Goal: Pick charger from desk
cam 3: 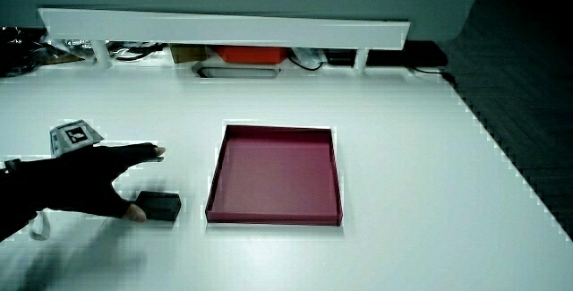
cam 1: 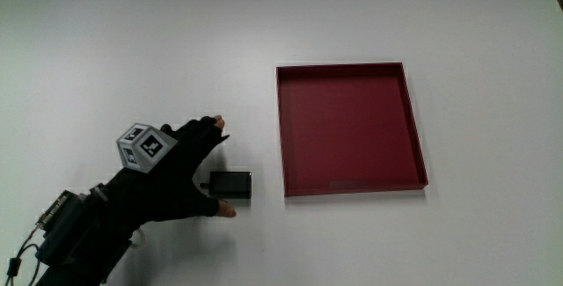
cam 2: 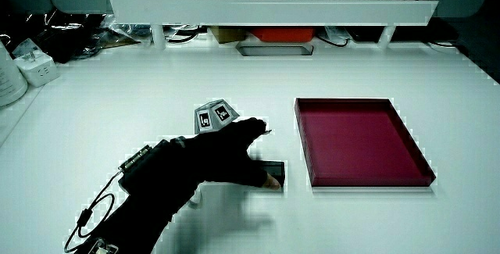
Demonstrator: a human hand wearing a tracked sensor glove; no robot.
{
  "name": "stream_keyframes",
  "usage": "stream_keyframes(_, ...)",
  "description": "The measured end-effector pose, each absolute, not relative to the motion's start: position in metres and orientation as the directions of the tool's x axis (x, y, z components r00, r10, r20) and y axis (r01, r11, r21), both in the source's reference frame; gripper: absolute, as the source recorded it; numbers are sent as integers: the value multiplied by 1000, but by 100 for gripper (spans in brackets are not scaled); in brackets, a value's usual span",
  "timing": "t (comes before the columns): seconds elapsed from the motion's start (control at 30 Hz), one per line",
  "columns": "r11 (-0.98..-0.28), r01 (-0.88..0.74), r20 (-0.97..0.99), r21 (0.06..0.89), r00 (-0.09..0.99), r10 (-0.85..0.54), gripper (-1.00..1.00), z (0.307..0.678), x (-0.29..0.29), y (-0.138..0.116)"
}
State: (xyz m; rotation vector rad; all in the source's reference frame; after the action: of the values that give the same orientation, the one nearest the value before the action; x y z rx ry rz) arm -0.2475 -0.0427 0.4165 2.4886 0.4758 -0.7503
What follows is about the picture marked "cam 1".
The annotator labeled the black charger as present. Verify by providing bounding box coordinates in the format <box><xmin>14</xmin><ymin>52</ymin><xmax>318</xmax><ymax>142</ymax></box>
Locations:
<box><xmin>199</xmin><ymin>171</ymin><xmax>253</xmax><ymax>200</ymax></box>

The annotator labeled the white desk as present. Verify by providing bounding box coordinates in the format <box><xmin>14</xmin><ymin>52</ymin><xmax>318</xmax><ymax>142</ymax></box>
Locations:
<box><xmin>0</xmin><ymin>0</ymin><xmax>563</xmax><ymax>286</ymax></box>

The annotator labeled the person's right hand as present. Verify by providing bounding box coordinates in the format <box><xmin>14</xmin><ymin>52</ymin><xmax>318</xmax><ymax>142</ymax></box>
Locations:
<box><xmin>90</xmin><ymin>114</ymin><xmax>238</xmax><ymax>236</ymax></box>

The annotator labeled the black cable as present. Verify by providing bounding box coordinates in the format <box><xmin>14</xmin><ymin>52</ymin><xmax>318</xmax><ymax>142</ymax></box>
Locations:
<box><xmin>3</xmin><ymin>226</ymin><xmax>48</xmax><ymax>286</ymax></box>

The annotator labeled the red square tray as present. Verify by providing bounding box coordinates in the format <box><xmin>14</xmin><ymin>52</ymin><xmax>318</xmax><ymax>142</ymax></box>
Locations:
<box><xmin>275</xmin><ymin>62</ymin><xmax>429</xmax><ymax>198</ymax></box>

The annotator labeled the person's right forearm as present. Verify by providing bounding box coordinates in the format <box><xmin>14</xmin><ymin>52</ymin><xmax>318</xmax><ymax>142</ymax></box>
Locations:
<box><xmin>33</xmin><ymin>184</ymin><xmax>134</xmax><ymax>286</ymax></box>

